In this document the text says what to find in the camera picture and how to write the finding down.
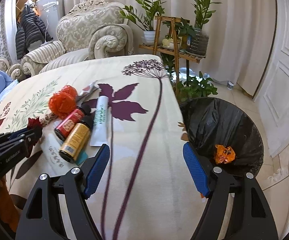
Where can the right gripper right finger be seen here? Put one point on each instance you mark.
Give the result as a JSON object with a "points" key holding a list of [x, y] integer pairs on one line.
{"points": [[251, 217]]}

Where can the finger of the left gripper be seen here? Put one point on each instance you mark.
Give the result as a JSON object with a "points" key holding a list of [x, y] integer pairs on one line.
{"points": [[27, 134], [18, 133]]}

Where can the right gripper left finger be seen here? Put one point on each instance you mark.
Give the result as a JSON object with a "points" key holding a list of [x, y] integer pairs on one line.
{"points": [[41, 217]]}

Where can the dark red scrunchie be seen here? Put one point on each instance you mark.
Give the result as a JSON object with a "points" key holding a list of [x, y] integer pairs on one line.
{"points": [[35, 126]]}

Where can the checkered twine bundle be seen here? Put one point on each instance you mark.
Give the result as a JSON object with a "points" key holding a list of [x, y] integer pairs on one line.
{"points": [[47, 119]]}

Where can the yellow drink bottle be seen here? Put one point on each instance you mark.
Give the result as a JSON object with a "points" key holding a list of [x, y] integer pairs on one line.
{"points": [[74, 143]]}

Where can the orange plastic bag ball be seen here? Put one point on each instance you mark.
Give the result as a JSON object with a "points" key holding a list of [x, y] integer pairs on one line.
{"points": [[63, 103]]}

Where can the red drink bottle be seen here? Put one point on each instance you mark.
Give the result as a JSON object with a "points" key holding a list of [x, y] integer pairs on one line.
{"points": [[65, 127]]}

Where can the white teal paper box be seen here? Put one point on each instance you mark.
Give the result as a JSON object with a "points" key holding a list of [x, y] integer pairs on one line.
{"points": [[81, 157]]}

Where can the white green tube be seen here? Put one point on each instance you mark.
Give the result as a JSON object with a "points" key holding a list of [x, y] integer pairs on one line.
{"points": [[99, 134]]}

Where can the black lined trash bin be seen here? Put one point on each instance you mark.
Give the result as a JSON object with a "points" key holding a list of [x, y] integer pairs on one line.
{"points": [[213, 121]]}

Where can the white red snack packet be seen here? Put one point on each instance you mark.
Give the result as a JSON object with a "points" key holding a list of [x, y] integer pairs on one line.
{"points": [[86, 92]]}

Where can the light blue cloth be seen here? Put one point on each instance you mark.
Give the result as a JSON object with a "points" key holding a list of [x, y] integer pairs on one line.
{"points": [[8, 89]]}

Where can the floral cream tablecloth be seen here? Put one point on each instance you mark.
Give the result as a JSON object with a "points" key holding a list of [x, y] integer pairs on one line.
{"points": [[146, 191]]}

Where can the black puffer jacket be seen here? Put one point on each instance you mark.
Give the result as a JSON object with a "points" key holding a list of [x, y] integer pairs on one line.
{"points": [[30, 29]]}

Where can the ornate cream armchair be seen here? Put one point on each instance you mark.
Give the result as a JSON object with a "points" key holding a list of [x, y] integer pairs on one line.
{"points": [[92, 29]]}

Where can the white air conditioner unit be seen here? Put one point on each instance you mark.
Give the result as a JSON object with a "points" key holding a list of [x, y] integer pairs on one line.
{"points": [[51, 11]]}

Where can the low green floor plant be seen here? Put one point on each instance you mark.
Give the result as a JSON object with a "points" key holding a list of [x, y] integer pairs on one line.
{"points": [[194, 87]]}

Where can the wooden plant stand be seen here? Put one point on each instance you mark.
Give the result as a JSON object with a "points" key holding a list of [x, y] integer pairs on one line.
{"points": [[178, 28]]}

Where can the plant in white pot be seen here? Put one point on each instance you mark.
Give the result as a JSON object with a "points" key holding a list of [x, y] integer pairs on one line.
{"points": [[144, 20]]}

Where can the small yellow flower pot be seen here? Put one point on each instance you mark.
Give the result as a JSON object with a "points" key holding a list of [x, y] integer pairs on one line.
{"points": [[167, 43]]}

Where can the white curtain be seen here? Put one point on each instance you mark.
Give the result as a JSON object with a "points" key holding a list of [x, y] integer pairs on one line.
{"points": [[240, 34]]}

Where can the tall plant in dark pot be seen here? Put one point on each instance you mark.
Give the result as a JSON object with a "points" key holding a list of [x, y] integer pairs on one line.
{"points": [[198, 39]]}

